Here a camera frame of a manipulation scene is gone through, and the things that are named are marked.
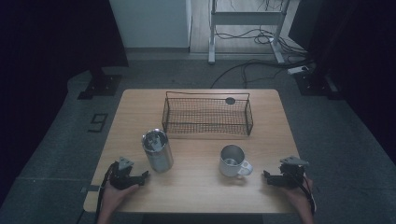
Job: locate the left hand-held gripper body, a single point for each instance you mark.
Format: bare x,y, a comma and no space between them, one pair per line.
123,179

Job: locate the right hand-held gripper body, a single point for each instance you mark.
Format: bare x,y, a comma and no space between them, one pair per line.
291,175

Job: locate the tall stainless steel tumbler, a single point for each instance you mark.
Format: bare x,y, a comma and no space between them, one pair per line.
158,154

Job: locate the person's left hand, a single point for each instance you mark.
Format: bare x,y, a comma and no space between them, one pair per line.
115,196

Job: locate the person's right hand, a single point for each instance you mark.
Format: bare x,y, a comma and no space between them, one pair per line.
295,196

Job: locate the grey tape strip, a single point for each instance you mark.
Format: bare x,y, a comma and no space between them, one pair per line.
91,188

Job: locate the dark round table disc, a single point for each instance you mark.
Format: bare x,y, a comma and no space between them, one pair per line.
230,100

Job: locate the black stand base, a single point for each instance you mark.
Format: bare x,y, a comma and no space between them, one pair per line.
101,85
314,84

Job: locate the white power strip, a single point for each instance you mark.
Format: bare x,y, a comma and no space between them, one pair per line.
297,70

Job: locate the black curtain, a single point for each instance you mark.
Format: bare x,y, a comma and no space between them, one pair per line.
358,46
46,46

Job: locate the white cabinet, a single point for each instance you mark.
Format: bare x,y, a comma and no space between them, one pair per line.
152,23

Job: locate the white standing desk frame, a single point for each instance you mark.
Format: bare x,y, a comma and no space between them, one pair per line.
246,18

